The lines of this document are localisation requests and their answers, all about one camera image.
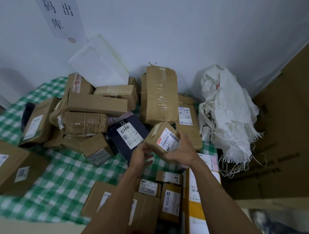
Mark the long plain cardboard box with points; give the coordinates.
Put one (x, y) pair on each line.
(96, 104)

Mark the cardboard box with red print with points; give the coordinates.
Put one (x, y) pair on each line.
(77, 84)

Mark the white foam box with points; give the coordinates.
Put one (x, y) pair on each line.
(99, 62)

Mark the large flat cardboard box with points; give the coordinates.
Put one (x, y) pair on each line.
(19, 168)

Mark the person's left forearm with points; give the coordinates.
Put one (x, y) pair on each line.
(120, 202)

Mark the white and yellow parcel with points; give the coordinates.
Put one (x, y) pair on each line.
(199, 205)

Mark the tall brown taped parcel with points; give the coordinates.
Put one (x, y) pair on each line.
(158, 96)

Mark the brown parcel wrapped in tape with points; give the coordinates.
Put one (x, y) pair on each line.
(83, 123)

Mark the taped cardboard box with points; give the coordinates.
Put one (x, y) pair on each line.
(120, 92)

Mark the grey crumpled plastic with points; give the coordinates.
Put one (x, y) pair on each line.
(277, 223)

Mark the brown paper bag parcel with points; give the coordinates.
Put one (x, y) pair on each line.
(189, 130)

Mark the huge brown cardboard box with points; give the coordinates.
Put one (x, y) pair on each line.
(280, 144)

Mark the person's right thumb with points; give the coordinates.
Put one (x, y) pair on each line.
(184, 141)

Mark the white woven sack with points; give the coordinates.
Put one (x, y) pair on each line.
(225, 108)

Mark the small cardboard box white label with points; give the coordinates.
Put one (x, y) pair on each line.
(148, 188)

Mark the brown cardboard strip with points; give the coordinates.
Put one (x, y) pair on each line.
(36, 226)

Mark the person's right forearm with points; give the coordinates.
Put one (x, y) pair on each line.
(217, 200)

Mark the person's left hand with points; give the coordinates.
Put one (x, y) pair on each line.
(138, 160)

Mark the green checked tablecloth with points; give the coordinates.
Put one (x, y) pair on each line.
(65, 178)

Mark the wide cardboard box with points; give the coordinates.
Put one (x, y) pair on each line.
(144, 212)

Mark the white paper wall sign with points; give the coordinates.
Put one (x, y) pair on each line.
(61, 19)

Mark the dark navy parcel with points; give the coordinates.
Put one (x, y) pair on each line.
(120, 144)

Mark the small flat cardboard box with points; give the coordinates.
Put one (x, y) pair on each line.
(169, 178)

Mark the person's right hand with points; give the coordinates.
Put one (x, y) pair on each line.
(187, 154)

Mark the small brown taped parcel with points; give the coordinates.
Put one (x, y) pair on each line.
(158, 139)

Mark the upright cardboard box blue label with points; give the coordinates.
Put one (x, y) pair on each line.
(170, 202)

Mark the small cardboard box grey label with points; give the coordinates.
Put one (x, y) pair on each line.
(96, 149)

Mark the cardboard box with white label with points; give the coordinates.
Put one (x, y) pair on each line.
(38, 123)

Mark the person's left thumb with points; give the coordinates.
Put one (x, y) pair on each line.
(145, 149)

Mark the narrow cardboard box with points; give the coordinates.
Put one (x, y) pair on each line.
(134, 84)

